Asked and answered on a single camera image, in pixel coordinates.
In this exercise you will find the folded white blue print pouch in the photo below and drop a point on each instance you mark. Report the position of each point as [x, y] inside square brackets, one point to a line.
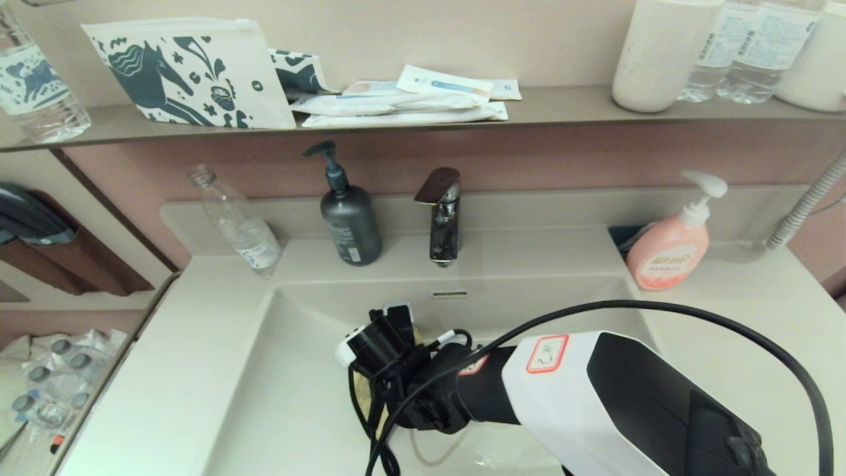
[299, 73]

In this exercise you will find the dark grey pump bottle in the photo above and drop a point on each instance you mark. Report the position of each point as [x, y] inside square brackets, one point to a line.
[351, 225]

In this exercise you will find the chrome faucet with lever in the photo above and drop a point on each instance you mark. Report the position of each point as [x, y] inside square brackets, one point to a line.
[445, 231]

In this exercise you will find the small white sachet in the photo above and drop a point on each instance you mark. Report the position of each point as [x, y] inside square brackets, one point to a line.
[509, 89]

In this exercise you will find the white packet with blue stripe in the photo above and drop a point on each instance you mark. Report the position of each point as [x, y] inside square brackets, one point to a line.
[444, 82]

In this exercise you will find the dark grey hair dryer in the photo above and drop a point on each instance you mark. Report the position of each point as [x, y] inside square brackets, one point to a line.
[26, 218]

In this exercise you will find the yellow cloth with black trim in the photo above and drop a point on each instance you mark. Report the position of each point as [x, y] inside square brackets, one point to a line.
[362, 390]

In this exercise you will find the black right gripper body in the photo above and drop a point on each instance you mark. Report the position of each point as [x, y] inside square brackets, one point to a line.
[433, 400]

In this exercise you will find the small red black item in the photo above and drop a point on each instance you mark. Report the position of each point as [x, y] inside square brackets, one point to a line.
[58, 443]

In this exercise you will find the grey wall shelf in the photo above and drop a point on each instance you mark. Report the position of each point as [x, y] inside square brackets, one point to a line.
[562, 103]

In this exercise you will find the white pouch blue horse print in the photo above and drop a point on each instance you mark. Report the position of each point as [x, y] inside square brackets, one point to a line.
[199, 79]

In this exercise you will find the clear water bottle white label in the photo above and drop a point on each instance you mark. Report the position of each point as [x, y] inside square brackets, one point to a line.
[760, 59]
[704, 79]

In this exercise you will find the brown wall holder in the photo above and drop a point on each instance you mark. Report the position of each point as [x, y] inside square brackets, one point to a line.
[99, 264]

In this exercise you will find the long white wrapped packet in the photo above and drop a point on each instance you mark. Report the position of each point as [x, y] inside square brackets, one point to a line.
[384, 104]

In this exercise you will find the dark blue small object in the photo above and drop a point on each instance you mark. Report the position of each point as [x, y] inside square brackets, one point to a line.
[621, 237]

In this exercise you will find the ribbed white cup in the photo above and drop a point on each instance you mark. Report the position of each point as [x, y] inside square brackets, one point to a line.
[816, 66]

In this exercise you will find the flat long white packet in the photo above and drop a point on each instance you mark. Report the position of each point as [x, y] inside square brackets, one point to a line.
[398, 119]

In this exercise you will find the pink hand soap pump bottle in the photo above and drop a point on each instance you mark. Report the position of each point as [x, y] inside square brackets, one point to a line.
[667, 254]

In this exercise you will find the water bottle with blue label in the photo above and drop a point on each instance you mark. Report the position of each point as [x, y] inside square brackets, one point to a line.
[41, 99]

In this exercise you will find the plastic-wrapped water bottle pack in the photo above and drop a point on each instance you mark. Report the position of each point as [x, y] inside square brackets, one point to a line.
[59, 383]

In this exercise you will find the pale pink blue packet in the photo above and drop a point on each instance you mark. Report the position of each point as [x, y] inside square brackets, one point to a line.
[368, 87]

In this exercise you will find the empty clear plastic bottle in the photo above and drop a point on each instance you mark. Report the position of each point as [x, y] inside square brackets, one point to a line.
[246, 231]

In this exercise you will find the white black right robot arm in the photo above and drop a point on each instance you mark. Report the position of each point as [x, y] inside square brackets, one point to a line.
[575, 410]

